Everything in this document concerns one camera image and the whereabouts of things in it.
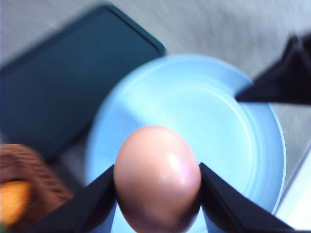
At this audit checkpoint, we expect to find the brown egg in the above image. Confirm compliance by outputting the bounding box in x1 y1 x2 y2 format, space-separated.
113 126 202 233

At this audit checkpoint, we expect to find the dark teal tray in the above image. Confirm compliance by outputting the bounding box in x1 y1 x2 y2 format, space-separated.
0 6 166 162

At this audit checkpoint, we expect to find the light blue plate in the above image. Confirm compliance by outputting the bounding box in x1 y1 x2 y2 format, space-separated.
85 54 287 215

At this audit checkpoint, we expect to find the brown wicker basket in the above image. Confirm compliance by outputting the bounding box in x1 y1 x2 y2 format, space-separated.
0 144 74 230

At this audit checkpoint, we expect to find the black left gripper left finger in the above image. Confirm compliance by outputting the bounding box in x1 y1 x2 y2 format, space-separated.
21 164 117 233

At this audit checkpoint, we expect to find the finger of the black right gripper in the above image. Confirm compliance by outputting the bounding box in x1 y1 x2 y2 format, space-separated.
235 32 311 105

